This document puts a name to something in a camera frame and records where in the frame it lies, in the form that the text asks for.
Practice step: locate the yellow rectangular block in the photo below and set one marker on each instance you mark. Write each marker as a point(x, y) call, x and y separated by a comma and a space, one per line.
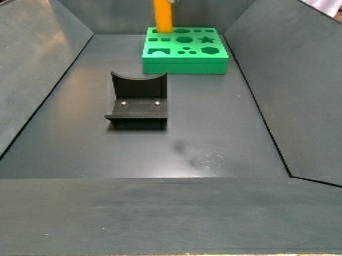
point(163, 15)

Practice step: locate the black curved fixture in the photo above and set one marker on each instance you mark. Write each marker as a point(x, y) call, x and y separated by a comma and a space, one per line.
point(141, 107)

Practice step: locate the green foam shape board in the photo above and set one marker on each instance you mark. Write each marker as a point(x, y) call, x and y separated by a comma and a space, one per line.
point(191, 50)

